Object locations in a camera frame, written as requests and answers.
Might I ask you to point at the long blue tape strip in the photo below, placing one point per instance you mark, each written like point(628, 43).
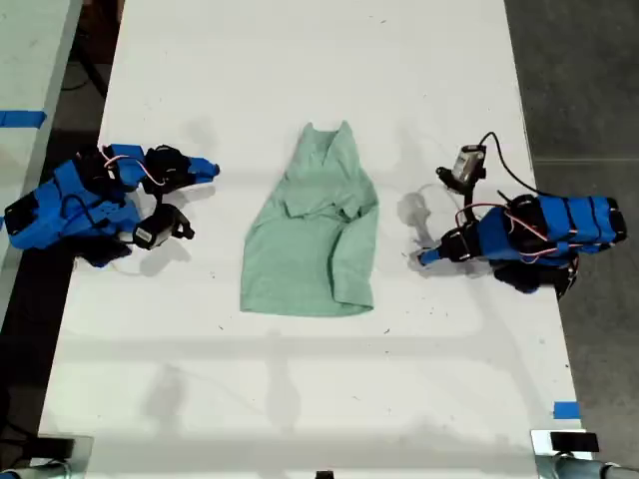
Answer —
point(22, 119)

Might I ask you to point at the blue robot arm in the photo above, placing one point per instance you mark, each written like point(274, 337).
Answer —
point(60, 209)
point(559, 224)

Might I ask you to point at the metal corner bracket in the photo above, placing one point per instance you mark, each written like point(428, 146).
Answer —
point(80, 449)
point(539, 446)

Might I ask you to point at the small blue tape piece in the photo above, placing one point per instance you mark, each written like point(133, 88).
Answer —
point(566, 410)

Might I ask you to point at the grey metal pipe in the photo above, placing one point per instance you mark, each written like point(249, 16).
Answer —
point(589, 469)
point(30, 471)

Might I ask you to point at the pale green T-shirt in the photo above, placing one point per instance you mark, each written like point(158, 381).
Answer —
point(304, 239)

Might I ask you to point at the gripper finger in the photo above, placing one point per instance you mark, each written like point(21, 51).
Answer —
point(435, 259)
point(432, 253)
point(198, 175)
point(202, 163)

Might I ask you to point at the small black box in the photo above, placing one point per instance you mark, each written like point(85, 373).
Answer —
point(574, 442)

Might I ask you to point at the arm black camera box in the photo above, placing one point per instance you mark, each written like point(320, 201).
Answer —
point(157, 227)

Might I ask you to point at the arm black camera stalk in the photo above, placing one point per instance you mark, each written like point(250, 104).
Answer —
point(468, 202)

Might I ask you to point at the grey side table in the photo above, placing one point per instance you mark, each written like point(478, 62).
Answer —
point(30, 60)

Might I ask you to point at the arm silver camera box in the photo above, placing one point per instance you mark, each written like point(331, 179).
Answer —
point(466, 164)

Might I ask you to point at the small black clamp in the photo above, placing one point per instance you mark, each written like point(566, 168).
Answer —
point(324, 475)

